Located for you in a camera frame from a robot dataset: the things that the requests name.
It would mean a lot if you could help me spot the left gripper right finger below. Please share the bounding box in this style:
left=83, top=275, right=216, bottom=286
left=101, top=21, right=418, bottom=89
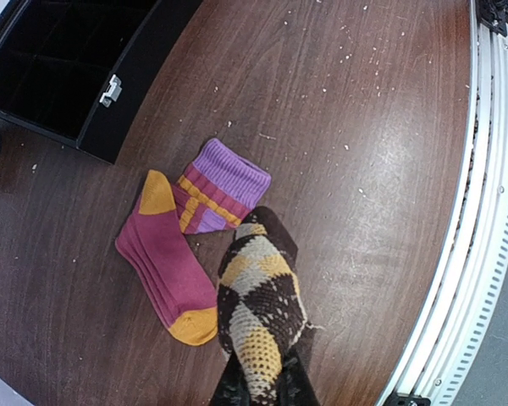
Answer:
left=277, top=354, right=319, bottom=406

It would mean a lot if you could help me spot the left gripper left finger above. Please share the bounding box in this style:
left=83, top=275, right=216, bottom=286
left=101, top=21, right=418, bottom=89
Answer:
left=209, top=352, right=251, bottom=406

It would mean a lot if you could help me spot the black tan argyle sock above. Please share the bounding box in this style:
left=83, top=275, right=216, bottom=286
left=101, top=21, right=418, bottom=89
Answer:
left=217, top=206, right=312, bottom=405

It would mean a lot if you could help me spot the maroon orange-toed sock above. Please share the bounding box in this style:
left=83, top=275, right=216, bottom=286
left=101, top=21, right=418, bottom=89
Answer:
left=115, top=170, right=218, bottom=347

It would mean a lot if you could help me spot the purple orange striped sock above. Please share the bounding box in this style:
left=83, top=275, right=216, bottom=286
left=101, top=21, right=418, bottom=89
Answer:
left=172, top=138, right=271, bottom=234

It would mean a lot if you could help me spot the black display case glass lid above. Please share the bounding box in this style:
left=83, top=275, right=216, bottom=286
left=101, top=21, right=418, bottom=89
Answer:
left=0, top=0, right=199, bottom=163

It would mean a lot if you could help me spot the aluminium front rail frame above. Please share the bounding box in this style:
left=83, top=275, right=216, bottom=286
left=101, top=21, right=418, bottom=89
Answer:
left=379, top=1, right=508, bottom=405

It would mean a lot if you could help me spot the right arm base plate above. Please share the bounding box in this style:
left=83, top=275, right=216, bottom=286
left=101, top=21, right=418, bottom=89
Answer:
left=475, top=0, right=508, bottom=37

